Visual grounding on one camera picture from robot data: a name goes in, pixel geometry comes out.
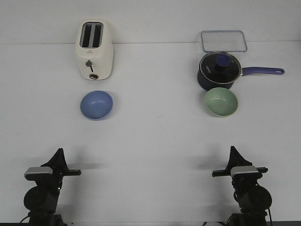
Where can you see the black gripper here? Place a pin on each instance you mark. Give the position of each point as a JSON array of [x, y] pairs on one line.
[[59, 166], [236, 160]]

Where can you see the green bowl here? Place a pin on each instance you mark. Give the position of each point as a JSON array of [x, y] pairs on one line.
[[221, 102]]

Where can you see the blue bowl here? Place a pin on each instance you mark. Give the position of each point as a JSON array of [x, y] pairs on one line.
[[96, 105]]

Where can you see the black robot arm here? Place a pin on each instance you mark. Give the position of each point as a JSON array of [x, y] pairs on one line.
[[42, 200], [253, 199]]

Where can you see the dark blue saucepan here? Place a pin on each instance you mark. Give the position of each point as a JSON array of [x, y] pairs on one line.
[[208, 85]]

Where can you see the glass pot lid blue knob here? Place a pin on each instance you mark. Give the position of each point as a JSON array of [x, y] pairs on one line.
[[220, 67]]

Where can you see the clear blue-rimmed container lid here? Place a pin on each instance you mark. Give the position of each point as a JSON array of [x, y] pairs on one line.
[[223, 40]]

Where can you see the white two-slot toaster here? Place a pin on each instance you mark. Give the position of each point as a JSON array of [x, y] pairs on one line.
[[94, 49]]

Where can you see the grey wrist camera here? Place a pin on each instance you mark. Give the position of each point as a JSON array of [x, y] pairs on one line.
[[241, 170], [38, 173]]

